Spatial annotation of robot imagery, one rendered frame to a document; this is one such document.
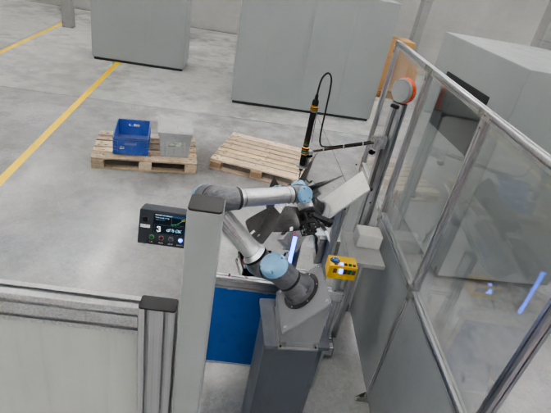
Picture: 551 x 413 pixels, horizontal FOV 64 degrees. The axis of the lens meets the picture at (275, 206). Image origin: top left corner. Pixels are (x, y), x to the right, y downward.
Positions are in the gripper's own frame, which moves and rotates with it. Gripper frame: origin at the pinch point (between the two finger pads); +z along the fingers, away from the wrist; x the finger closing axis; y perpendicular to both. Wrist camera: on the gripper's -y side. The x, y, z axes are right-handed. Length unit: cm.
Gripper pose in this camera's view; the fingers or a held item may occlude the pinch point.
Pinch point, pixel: (324, 248)
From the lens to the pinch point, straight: 205.2
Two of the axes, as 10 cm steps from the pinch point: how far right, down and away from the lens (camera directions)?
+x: 3.2, -4.7, -8.2
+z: 2.7, 8.8, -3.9
